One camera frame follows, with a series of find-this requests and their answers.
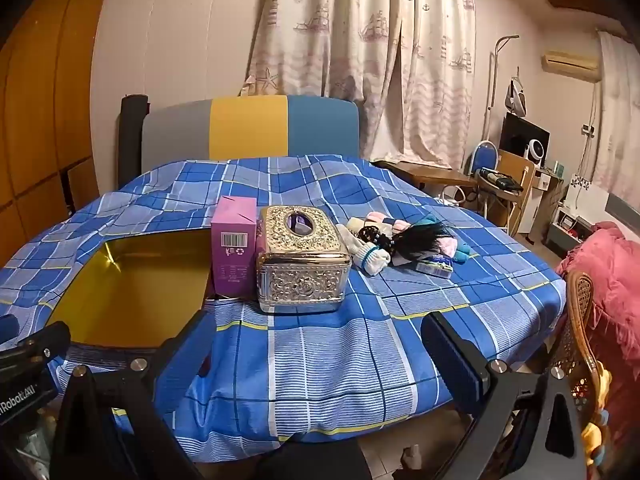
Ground silver ornate tissue box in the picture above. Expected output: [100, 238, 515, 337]
[256, 205, 352, 316]

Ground blue tissue pack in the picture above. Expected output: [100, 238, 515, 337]
[415, 255, 455, 279]

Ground gold metal tin tray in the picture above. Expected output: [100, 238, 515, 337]
[47, 237, 215, 350]

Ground black monitor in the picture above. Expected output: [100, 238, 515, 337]
[500, 112, 551, 161]

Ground yellow plush toy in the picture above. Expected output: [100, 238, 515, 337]
[580, 370, 614, 466]

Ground teal plush with pink bow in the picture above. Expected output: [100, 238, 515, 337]
[417, 212, 473, 263]

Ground blue plaid bedsheet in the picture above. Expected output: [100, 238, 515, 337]
[0, 154, 568, 461]

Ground wooden wardrobe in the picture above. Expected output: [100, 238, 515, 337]
[0, 0, 118, 266]

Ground wooden side table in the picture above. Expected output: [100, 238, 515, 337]
[372, 160, 476, 197]

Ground beige air conditioner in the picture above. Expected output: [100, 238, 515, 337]
[542, 49, 602, 83]

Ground black hair wig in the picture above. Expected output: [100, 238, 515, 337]
[385, 222, 453, 267]

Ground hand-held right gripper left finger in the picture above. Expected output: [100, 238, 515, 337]
[50, 309, 218, 480]

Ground white round fan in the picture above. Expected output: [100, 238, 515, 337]
[522, 139, 549, 164]

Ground pink fluffy blanket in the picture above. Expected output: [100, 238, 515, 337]
[560, 220, 640, 391]

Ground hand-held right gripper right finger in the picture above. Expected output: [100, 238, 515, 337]
[420, 310, 588, 480]

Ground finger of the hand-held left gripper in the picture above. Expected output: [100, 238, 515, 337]
[0, 321, 72, 366]
[0, 314, 21, 351]

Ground black tools on chair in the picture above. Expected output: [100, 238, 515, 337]
[477, 169, 523, 193]

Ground grey yellow blue headboard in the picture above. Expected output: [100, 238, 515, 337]
[142, 95, 361, 173]

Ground blue folding chair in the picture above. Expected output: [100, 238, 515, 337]
[467, 141, 531, 236]

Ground wicker chair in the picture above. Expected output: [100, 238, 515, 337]
[550, 270, 613, 480]

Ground white floor stand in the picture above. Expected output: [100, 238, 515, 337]
[482, 35, 521, 143]

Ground light wooden desk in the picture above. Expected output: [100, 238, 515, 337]
[497, 152, 567, 233]

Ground white cable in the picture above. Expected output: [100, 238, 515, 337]
[437, 185, 473, 208]

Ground pale patterned curtain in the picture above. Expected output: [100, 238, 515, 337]
[592, 30, 640, 196]

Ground white garment steamer head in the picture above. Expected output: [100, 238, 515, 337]
[505, 77, 529, 116]

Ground pink socks with blue band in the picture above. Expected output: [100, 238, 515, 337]
[350, 240, 392, 277]

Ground pink cardboard box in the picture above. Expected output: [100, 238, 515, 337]
[210, 196, 261, 297]

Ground white board with flower sticker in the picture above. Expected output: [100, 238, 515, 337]
[565, 175, 608, 222]

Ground ship print curtain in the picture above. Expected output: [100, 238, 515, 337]
[242, 0, 476, 171]

